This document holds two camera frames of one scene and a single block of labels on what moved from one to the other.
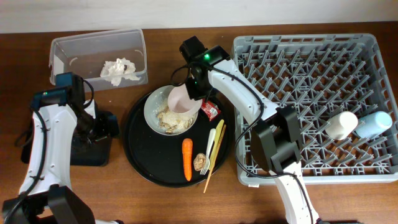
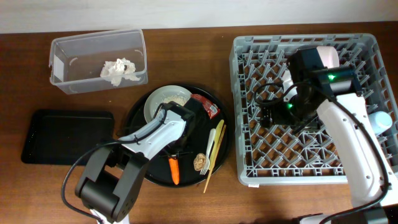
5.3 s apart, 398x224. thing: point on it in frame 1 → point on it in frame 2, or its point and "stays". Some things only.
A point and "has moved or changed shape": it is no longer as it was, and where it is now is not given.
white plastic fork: (203, 172) stays
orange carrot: (187, 150) → (174, 168)
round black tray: (183, 160) stays
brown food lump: (199, 161) stays
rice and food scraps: (170, 122) has moved or changed shape
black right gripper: (194, 96) → (275, 104)
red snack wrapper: (211, 110) stays
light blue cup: (373, 125) stays
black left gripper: (104, 131) → (191, 146)
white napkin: (119, 70) stays
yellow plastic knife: (218, 131) stays
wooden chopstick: (216, 157) stays
